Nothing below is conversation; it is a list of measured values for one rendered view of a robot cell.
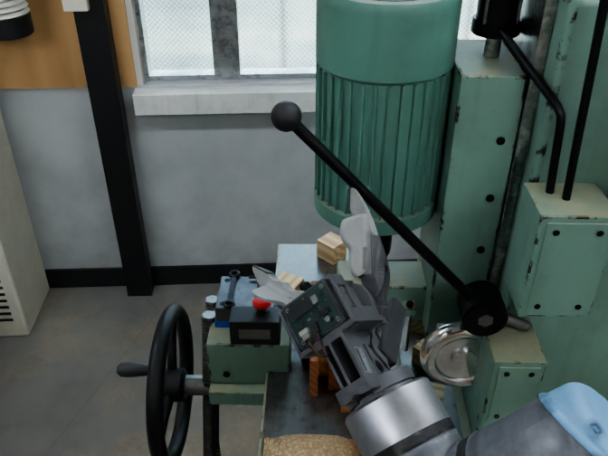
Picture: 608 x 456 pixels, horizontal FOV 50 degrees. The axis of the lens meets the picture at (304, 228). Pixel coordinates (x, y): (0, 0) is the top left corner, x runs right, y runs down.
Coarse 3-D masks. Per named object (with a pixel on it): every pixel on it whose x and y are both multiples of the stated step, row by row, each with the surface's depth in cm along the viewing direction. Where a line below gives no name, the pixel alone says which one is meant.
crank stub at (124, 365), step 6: (120, 366) 107; (126, 366) 107; (132, 366) 107; (138, 366) 107; (144, 366) 107; (120, 372) 107; (126, 372) 107; (132, 372) 107; (138, 372) 107; (144, 372) 107
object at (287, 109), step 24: (288, 120) 72; (312, 144) 75; (336, 168) 76; (360, 192) 78; (384, 216) 80; (408, 240) 82; (432, 264) 84; (456, 288) 86; (480, 288) 87; (480, 312) 86; (504, 312) 86; (480, 336) 88
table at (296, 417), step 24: (288, 264) 133; (312, 264) 133; (336, 264) 133; (216, 384) 110; (240, 384) 110; (264, 384) 110; (288, 384) 106; (264, 408) 102; (288, 408) 102; (312, 408) 102; (336, 408) 102; (264, 432) 98; (288, 432) 98; (312, 432) 98; (336, 432) 98
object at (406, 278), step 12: (348, 264) 105; (396, 264) 105; (408, 264) 105; (420, 264) 105; (348, 276) 102; (396, 276) 102; (408, 276) 102; (420, 276) 102; (396, 288) 100; (408, 288) 100; (420, 288) 100; (420, 300) 102; (420, 312) 103
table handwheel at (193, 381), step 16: (176, 304) 119; (160, 320) 111; (176, 320) 123; (160, 336) 108; (192, 336) 130; (160, 352) 106; (192, 352) 130; (160, 368) 105; (176, 368) 118; (192, 368) 131; (160, 384) 105; (176, 384) 115; (192, 384) 116; (160, 400) 104; (176, 400) 116; (160, 416) 104; (176, 416) 127; (160, 432) 105; (176, 432) 124; (160, 448) 106; (176, 448) 119
